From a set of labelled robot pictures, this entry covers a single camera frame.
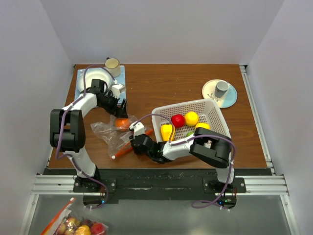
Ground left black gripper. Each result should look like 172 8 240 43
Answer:
98 92 128 118

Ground fake orange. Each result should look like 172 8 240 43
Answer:
115 118 130 129

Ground clear zip top bag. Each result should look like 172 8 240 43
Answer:
89 114 154 160

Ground fake yellow pepper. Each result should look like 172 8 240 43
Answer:
160 124 175 141

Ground fake red apple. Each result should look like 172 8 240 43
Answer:
171 114 185 128

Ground fake yellow lemon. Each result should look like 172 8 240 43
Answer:
184 111 199 126

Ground fake yellow pear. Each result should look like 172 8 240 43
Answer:
195 122 211 130

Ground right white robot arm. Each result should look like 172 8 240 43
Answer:
130 127 236 192

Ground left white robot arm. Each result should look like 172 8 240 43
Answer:
49 79 128 192

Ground blue checked cloth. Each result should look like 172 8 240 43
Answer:
74 66 126 99

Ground beige enamel mug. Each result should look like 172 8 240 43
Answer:
104 57 121 77

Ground white bowl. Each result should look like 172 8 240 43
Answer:
76 68 112 93

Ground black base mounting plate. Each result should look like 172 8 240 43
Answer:
65 168 246 210

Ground white perforated plastic basket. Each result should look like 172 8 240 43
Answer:
152 99 231 141

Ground grey cup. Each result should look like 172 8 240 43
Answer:
215 81 229 97

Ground pink and blue plate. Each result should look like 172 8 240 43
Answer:
202 79 238 108

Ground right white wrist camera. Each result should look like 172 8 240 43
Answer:
129 121 145 137

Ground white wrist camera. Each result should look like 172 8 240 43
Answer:
129 121 145 137
111 84 126 98

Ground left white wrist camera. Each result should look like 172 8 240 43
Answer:
111 84 126 98

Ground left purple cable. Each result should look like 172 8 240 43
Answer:
55 64 118 161

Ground purple cable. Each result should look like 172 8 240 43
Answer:
55 64 118 161
132 114 237 209

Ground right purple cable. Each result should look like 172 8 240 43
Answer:
132 114 237 209

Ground aluminium frame rail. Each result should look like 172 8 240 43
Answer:
31 65 300 235

